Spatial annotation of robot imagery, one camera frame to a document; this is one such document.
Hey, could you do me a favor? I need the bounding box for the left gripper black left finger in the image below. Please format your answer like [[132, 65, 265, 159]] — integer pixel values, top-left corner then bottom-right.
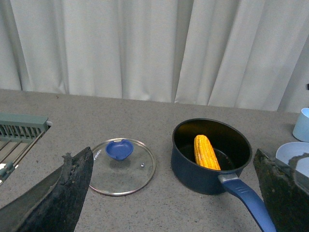
[[0, 147, 94, 232]]

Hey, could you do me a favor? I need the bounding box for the glass lid blue knob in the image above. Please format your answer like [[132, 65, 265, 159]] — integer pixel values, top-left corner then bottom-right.
[[89, 138, 156, 196]]

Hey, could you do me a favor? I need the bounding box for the white curtain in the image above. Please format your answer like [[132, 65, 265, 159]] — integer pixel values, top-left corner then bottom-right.
[[0, 0, 309, 113]]

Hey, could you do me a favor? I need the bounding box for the dark blue saucepan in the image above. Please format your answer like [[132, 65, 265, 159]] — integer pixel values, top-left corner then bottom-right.
[[171, 118, 276, 232]]

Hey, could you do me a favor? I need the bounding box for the yellow corn cob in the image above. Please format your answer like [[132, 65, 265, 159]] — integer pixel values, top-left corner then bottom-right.
[[194, 135, 221, 171]]

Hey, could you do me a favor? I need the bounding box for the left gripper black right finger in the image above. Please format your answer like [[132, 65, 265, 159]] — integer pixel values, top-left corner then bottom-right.
[[253, 149, 309, 232]]

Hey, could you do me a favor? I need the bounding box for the light blue cup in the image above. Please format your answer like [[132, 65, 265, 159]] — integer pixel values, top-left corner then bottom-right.
[[293, 108, 309, 143]]

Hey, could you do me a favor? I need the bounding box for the green dish rack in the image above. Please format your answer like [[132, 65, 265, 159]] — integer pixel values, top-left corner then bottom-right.
[[0, 113, 53, 184]]

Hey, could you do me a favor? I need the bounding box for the light blue plate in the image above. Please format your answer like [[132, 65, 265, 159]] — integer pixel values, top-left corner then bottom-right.
[[275, 142, 309, 177]]

